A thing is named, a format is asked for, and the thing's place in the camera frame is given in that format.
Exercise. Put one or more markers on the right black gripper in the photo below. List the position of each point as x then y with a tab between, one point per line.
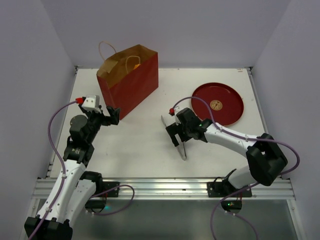
175	128

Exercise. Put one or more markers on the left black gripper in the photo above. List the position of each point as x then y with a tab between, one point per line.
106	120

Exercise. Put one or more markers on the metal kitchen tongs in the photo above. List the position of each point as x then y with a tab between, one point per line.
182	147

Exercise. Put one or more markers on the red brown paper bag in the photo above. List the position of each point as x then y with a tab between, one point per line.
128	77

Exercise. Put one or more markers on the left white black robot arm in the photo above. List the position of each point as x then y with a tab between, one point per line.
74	185

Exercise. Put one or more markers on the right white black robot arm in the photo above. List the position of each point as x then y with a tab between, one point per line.
265	159

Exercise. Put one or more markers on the red round plate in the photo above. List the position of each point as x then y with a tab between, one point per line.
220	100

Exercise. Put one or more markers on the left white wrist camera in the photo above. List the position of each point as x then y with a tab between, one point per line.
91	102

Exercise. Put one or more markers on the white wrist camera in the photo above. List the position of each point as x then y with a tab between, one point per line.
91	102
173	112

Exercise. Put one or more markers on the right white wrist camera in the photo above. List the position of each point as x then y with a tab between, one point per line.
173	112

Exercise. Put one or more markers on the aluminium mounting rail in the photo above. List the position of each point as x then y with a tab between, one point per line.
194	189

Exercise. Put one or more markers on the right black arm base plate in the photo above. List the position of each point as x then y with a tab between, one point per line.
217	189

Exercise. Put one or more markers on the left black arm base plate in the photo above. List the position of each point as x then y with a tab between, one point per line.
111	186

